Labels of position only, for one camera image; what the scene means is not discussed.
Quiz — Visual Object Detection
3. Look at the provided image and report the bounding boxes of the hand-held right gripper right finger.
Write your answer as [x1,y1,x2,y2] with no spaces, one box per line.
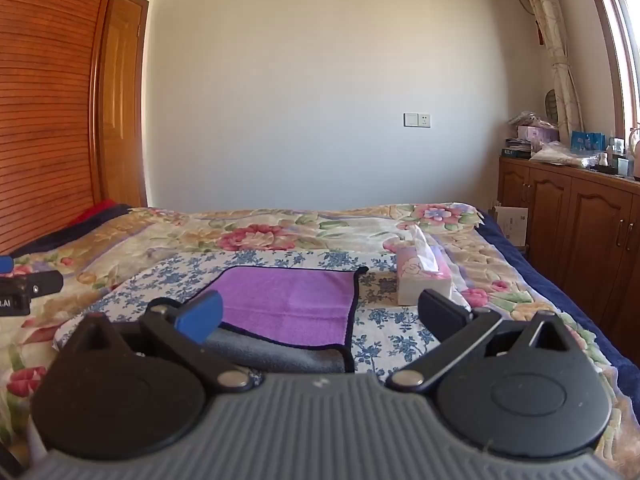
[385,288,587,394]

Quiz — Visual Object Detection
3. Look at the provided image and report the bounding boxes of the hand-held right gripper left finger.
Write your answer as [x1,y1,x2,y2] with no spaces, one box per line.
[54,290,257,394]

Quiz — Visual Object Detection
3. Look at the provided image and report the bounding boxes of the purple towel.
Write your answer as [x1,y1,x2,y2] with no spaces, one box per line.
[186,266,369,350]

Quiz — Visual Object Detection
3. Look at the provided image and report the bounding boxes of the grey towel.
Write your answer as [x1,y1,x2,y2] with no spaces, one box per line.
[204,325,357,375]

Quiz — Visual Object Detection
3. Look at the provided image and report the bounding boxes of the pink tissue box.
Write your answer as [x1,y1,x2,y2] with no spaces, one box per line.
[396,224,455,307]

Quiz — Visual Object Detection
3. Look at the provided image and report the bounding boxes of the blue floral white cloth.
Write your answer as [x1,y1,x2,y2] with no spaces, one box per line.
[53,249,483,377]

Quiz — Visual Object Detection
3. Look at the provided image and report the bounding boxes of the dark cloth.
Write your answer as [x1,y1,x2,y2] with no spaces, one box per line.
[9,203,147,259]

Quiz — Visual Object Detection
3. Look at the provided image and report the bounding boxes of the red cloth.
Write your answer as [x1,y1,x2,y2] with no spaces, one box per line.
[70,199,118,229]

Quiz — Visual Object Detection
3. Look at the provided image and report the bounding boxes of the floral quilt bed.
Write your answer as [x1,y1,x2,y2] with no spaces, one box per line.
[0,203,626,461]

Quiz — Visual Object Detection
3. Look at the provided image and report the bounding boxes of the white cardboard box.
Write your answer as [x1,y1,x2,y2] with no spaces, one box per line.
[492,204,530,249]

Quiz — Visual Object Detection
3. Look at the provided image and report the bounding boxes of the navy bed sheet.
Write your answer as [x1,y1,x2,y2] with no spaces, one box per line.
[474,209,640,397]

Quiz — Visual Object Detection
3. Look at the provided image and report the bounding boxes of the wooden cabinet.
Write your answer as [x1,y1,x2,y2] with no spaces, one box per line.
[497,154,640,335]

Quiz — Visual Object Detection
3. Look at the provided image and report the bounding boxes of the wooden slatted wardrobe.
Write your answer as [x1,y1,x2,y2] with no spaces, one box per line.
[0,0,124,256]

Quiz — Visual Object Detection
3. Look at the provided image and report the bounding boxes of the stack of books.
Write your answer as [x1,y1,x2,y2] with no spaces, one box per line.
[502,137,534,159]

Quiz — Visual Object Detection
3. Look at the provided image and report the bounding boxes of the wooden door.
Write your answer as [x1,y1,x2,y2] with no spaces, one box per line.
[99,0,150,209]

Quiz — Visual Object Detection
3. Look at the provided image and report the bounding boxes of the clear plastic bag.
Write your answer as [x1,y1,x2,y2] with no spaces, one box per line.
[529,141,603,168]

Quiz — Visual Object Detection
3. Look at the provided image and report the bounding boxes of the blue packet box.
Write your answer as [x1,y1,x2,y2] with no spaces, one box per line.
[570,131,607,153]

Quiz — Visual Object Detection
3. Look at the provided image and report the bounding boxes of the woven hand fan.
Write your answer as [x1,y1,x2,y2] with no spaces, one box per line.
[543,88,562,122]

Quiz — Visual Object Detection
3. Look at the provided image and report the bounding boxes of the white bottle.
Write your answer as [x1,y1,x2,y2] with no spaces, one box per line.
[627,124,640,182]

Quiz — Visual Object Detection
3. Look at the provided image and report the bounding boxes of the patterned beige curtain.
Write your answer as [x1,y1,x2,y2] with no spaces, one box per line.
[514,0,586,147]

